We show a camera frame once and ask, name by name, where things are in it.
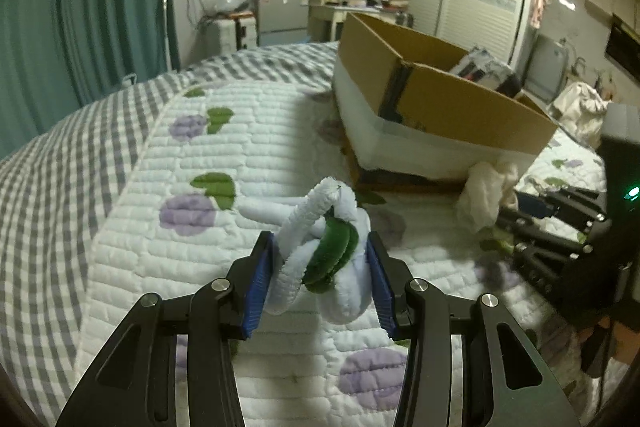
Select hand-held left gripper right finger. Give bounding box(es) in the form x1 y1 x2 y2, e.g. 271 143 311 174
366 231 582 427

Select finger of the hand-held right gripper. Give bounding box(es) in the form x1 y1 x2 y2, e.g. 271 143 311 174
515 187 610 233
497 207 596 308

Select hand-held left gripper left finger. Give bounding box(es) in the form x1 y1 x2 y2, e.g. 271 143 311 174
56 231 276 427

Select white and green plush flower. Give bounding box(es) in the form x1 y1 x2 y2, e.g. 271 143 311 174
239 177 375 325

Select cardboard box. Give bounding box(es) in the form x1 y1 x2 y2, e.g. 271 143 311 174
332 12 559 182

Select white crumpled cloth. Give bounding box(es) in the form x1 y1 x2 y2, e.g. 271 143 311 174
456 161 521 228

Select pile of light clothes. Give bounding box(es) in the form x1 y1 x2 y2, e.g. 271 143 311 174
548 82 613 148

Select floral quilted blanket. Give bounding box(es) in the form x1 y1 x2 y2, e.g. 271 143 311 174
75 79 608 427

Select white air purifier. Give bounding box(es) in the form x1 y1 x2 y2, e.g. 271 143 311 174
522 34 573 105

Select dark items in box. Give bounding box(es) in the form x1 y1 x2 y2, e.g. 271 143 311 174
447 47 523 98

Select grey checked bed sheet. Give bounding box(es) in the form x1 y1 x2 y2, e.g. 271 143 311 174
0 42 341 413

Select white suitcase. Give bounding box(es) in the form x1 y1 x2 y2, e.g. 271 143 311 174
205 18 258 56

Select grey mini fridge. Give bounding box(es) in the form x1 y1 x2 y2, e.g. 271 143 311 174
251 0 308 48

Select white dressing table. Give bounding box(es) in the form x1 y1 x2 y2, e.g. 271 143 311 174
307 0 416 42

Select teal curtain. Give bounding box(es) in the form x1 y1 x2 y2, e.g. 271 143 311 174
0 0 182 160

